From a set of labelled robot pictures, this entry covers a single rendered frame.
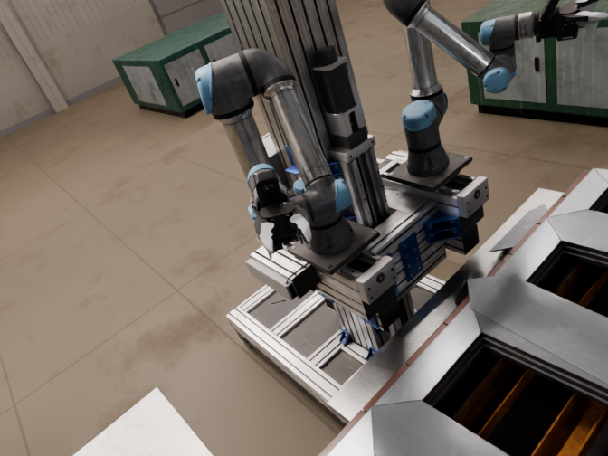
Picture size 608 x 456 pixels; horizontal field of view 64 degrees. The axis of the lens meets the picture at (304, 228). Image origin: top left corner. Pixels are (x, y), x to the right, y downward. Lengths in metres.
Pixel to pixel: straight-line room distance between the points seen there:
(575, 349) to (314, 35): 1.13
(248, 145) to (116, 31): 11.16
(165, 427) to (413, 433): 0.59
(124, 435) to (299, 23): 1.21
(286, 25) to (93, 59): 10.84
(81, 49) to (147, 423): 11.24
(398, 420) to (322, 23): 1.15
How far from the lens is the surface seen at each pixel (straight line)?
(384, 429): 1.28
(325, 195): 1.16
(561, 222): 1.78
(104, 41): 12.34
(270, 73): 1.28
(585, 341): 1.42
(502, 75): 1.61
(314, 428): 2.42
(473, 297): 1.53
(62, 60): 12.11
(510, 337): 1.42
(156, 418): 1.31
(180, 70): 7.31
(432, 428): 1.27
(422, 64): 1.80
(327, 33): 1.62
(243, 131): 1.33
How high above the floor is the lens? 1.93
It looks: 32 degrees down
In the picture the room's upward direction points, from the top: 20 degrees counter-clockwise
